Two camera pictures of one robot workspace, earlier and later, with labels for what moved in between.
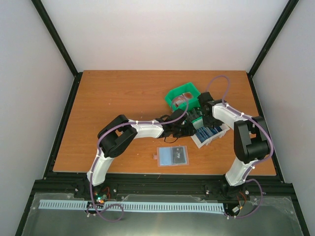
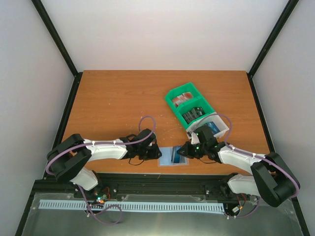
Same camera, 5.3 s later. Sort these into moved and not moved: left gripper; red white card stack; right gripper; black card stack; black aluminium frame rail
Moved: right gripper; left gripper
Not moved: red white card stack; black card stack; black aluminium frame rail
